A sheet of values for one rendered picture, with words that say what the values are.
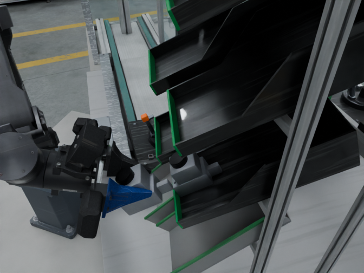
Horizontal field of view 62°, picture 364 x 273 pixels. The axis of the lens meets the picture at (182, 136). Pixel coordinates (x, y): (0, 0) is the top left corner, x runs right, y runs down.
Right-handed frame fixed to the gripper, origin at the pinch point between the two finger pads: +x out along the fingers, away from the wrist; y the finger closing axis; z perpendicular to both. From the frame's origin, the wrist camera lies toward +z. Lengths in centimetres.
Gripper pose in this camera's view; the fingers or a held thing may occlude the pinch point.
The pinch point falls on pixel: (130, 179)
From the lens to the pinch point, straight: 49.3
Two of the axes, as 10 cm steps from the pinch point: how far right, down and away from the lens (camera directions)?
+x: 9.5, 1.6, 2.6
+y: -1.0, -6.2, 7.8
